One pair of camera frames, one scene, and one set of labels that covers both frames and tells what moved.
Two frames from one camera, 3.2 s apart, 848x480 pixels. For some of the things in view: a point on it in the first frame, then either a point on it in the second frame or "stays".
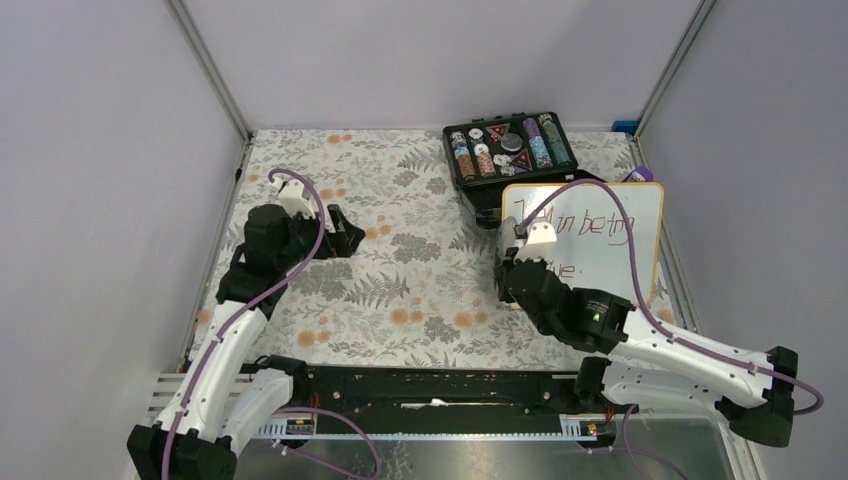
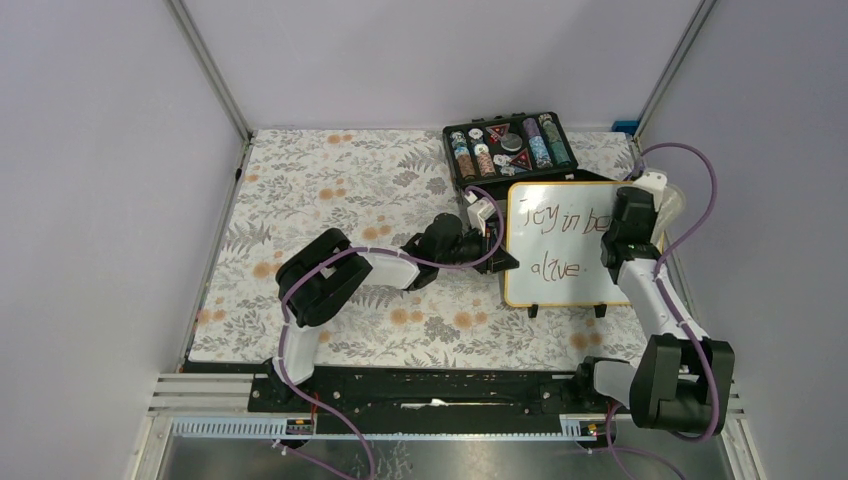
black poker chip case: (486, 153) stays
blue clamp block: (625, 126) stays
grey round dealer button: (511, 142) stays
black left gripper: (342, 243) → (484, 243)
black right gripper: (541, 263) → (650, 221)
